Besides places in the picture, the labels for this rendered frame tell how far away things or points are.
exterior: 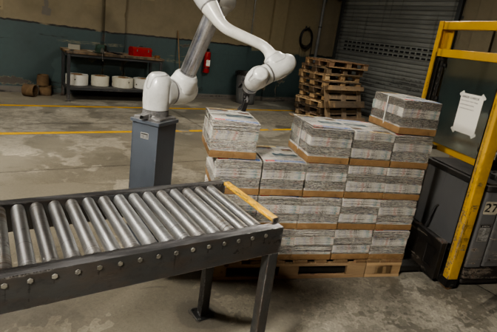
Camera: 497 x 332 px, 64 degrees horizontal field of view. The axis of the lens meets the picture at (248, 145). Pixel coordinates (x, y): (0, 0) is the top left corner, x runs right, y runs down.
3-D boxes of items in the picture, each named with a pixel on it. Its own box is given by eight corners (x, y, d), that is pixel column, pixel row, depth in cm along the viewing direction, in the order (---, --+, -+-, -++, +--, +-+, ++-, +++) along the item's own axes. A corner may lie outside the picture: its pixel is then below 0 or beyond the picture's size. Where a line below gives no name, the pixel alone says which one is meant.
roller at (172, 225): (143, 202, 186) (153, 196, 188) (184, 252, 149) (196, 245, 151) (139, 193, 184) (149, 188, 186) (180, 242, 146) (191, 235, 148)
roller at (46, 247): (43, 211, 163) (43, 200, 162) (61, 274, 126) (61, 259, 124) (29, 213, 160) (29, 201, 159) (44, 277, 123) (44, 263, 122)
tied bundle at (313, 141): (287, 146, 286) (292, 114, 280) (325, 148, 294) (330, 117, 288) (305, 163, 251) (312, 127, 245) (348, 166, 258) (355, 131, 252)
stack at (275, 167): (195, 249, 293) (207, 140, 272) (340, 249, 323) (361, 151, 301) (202, 281, 257) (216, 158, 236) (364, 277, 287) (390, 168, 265)
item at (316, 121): (293, 114, 281) (293, 113, 281) (330, 117, 288) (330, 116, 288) (312, 127, 247) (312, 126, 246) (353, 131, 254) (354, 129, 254)
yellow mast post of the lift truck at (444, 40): (388, 228, 351) (439, 21, 306) (397, 228, 353) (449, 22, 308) (394, 234, 342) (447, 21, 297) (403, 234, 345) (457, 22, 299)
